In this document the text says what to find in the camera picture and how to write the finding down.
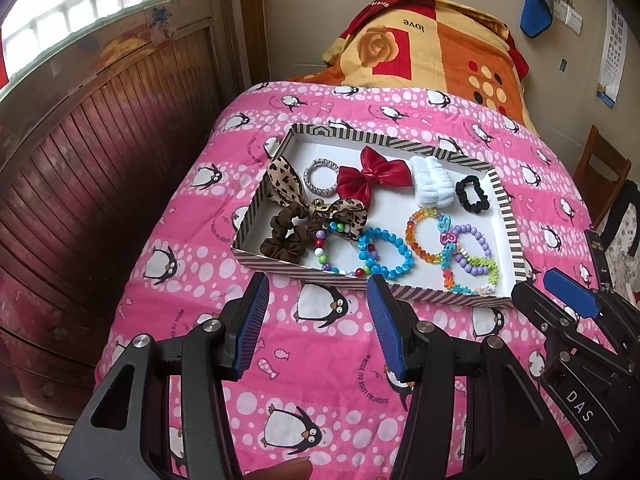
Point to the black scrunchie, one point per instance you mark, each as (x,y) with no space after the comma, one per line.
(461,195)

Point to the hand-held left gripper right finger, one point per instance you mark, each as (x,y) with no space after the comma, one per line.
(387,330)

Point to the pink penguin print blanket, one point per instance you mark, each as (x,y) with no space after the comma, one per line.
(325,410)

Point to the wooden chair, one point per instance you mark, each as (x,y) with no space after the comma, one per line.
(600,160)

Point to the person's left hand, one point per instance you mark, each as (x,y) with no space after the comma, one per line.
(280,470)

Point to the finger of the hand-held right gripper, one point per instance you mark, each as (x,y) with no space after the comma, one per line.
(570,290)
(537,305)

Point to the wooden panel partition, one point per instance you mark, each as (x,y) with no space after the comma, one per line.
(100,160)

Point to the frosted glass window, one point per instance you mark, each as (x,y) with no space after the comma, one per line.
(75,5)

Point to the wall calendar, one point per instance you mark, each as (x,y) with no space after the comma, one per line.
(612,55)

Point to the dark phone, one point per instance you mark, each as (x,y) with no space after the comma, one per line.
(596,255)

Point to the floral patterned cloth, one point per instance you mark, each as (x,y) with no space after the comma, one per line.
(625,240)

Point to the red satin bow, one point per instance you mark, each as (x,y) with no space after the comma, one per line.
(375,175)

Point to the orange floral blanket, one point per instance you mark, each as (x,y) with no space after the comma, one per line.
(440,45)

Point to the white wall switch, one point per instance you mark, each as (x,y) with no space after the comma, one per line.
(570,15)

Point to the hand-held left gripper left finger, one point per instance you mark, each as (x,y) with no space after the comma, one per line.
(252,325)

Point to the striped rim white cardboard box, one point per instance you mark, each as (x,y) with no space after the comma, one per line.
(390,215)

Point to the brown scrunchie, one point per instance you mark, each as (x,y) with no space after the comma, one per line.
(280,235)

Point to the leopard print ribbon bow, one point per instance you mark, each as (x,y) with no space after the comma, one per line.
(285,175)

